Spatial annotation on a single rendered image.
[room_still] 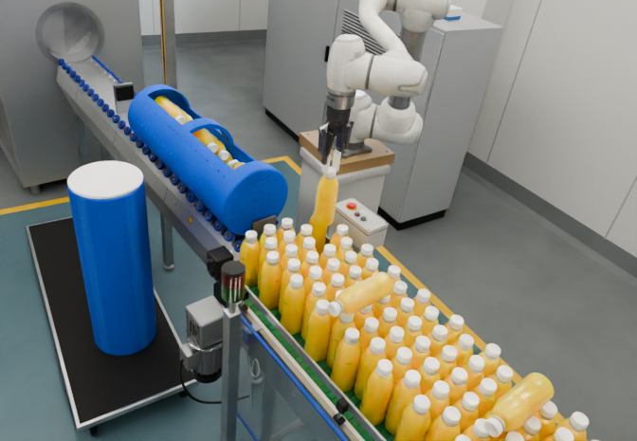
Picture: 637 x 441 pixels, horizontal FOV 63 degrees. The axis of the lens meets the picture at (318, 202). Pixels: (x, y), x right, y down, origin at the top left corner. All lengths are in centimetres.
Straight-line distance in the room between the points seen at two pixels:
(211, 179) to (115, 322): 90
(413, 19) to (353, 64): 56
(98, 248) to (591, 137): 330
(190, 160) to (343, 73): 78
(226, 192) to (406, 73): 75
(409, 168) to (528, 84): 134
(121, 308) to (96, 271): 22
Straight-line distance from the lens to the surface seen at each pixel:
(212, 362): 195
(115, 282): 234
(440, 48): 323
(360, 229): 187
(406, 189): 360
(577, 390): 322
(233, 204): 186
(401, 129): 231
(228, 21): 736
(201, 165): 199
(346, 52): 152
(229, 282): 137
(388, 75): 151
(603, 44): 408
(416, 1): 199
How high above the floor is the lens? 216
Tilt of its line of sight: 33 degrees down
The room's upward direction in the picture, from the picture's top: 8 degrees clockwise
